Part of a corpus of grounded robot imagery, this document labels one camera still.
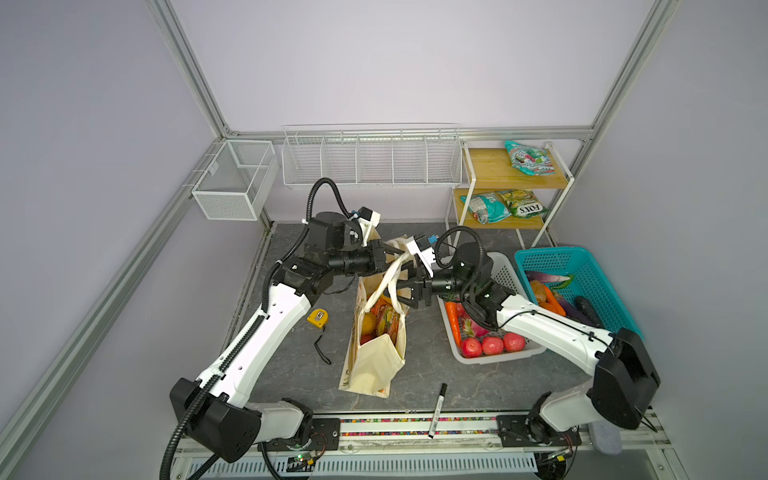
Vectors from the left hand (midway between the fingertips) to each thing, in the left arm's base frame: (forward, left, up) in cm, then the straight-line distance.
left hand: (406, 261), depth 66 cm
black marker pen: (-24, -7, -34) cm, 42 cm away
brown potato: (+7, -44, -30) cm, 54 cm away
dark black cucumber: (0, -57, -31) cm, 65 cm away
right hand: (-5, +5, -3) cm, 8 cm away
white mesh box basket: (+46, +54, -11) cm, 72 cm away
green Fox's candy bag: (+34, -44, -16) cm, 58 cm away
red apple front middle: (-10, -24, -29) cm, 39 cm away
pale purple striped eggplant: (+13, -49, -31) cm, 59 cm away
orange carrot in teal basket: (+4, -47, -31) cm, 57 cm away
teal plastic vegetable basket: (+10, -61, -29) cm, 68 cm away
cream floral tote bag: (-15, +9, -23) cm, 29 cm away
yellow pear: (-2, +10, -25) cm, 27 cm away
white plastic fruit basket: (+12, -35, -26) cm, 45 cm away
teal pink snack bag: (+33, -40, +1) cm, 52 cm away
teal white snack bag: (+32, -30, -16) cm, 47 cm away
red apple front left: (-10, -18, -29) cm, 35 cm away
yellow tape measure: (+4, +26, -33) cm, 42 cm away
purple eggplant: (0, -53, -32) cm, 62 cm away
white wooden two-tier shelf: (+43, -41, -17) cm, 62 cm away
